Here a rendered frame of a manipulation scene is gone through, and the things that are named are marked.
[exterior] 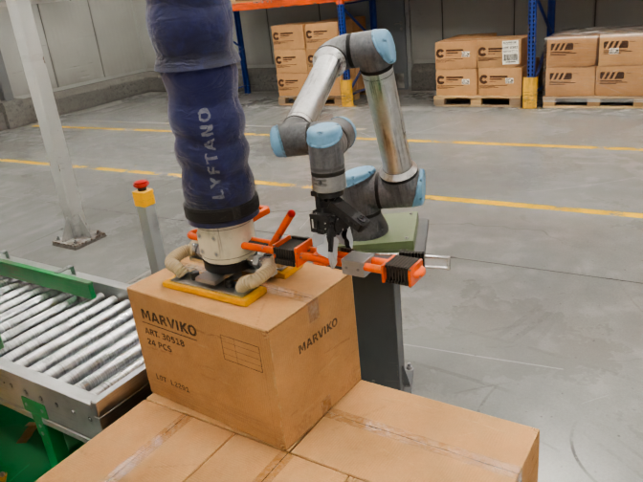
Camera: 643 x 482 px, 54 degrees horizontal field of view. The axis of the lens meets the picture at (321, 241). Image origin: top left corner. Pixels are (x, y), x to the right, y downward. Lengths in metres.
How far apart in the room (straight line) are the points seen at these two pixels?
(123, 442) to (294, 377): 0.59
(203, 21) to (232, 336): 0.84
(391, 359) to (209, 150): 1.40
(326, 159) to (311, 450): 0.84
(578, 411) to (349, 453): 1.34
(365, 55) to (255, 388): 1.13
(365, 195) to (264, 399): 1.02
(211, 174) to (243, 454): 0.81
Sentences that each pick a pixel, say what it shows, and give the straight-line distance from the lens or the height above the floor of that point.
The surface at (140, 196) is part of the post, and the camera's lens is 2.93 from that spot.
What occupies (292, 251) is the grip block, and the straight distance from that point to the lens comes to 1.76.
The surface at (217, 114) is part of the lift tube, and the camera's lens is 1.78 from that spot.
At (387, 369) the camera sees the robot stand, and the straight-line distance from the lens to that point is 2.85.
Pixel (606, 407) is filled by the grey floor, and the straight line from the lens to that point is 3.02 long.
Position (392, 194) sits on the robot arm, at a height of 0.98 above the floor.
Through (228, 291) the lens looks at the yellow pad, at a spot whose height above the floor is 0.97.
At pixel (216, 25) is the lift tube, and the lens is 1.75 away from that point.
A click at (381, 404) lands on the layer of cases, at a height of 0.54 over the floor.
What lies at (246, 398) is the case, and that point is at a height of 0.69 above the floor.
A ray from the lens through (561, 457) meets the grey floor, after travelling 2.74.
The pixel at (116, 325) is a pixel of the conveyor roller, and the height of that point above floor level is 0.53.
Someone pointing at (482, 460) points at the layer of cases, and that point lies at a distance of 1.86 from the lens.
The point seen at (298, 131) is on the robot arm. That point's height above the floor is 1.41.
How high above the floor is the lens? 1.78
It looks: 22 degrees down
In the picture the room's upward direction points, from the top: 6 degrees counter-clockwise
